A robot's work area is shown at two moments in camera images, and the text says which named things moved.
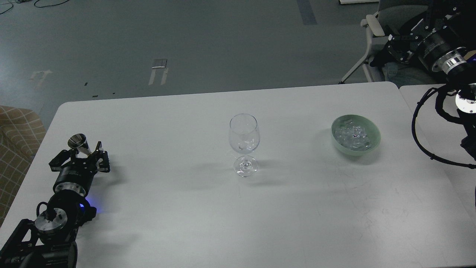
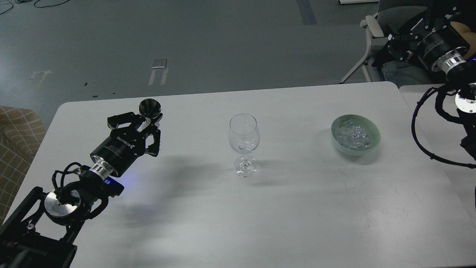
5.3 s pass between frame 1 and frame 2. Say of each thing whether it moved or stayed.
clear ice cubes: stayed
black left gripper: moved
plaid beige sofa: stayed
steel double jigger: moved
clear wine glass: stayed
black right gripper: stayed
